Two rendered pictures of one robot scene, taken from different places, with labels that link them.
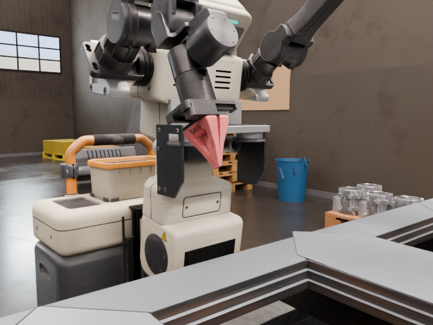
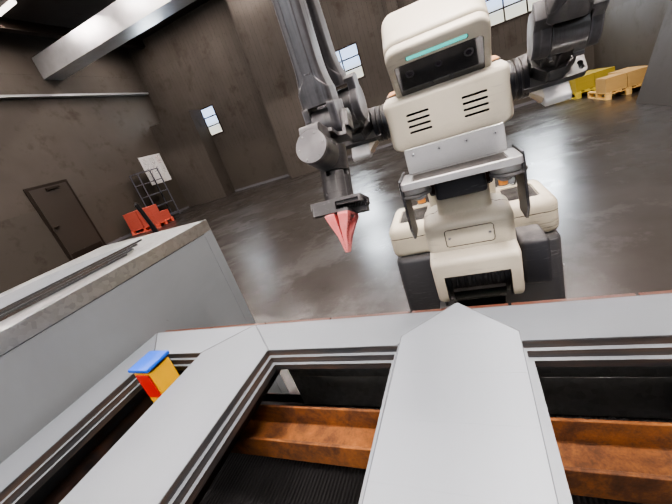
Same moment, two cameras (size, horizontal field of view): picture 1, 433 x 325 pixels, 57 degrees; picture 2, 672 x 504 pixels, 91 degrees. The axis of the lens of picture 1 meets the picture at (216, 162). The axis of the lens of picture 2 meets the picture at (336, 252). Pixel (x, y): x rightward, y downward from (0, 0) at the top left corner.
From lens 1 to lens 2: 0.64 m
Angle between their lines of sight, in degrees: 63
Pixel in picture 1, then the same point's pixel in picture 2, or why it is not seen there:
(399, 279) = (410, 407)
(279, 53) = (536, 49)
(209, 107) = (327, 207)
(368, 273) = (405, 385)
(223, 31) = (310, 147)
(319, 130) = not seen: outside the picture
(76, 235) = (402, 243)
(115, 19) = not seen: hidden behind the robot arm
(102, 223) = (421, 234)
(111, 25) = not seen: hidden behind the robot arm
